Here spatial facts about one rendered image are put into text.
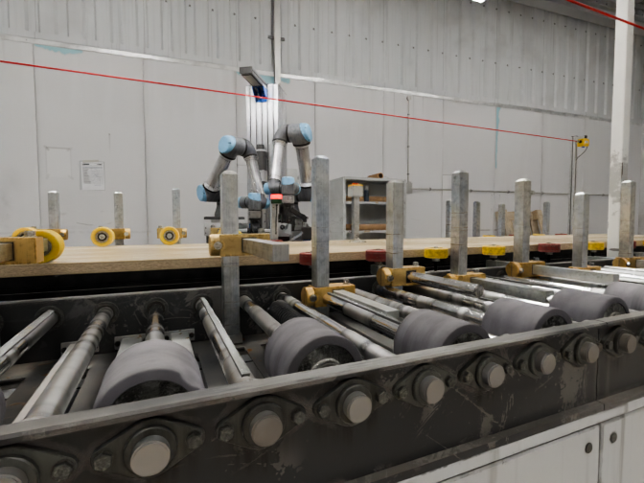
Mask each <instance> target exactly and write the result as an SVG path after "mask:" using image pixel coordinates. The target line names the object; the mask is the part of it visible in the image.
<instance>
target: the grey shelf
mask: <svg viewBox="0 0 644 483"><path fill-rule="evenodd" d="M390 180H400V181H401V182H403V238H404V239H406V179H394V178H373V177H351V176H342V177H339V178H336V179H333V180H330V241H346V240H351V239H352V230H346V224H352V201H346V196H347V195H348V186H349V185H352V184H353V183H358V185H363V196H364V187H369V196H386V183H388V182H389V181H390ZM344 198H345V199H344ZM344 200H345V201H344ZM359 224H386V202H382V201H360V202H359ZM344 228H345V229H344ZM359 238H360V239H361V240H386V230H359Z"/></svg>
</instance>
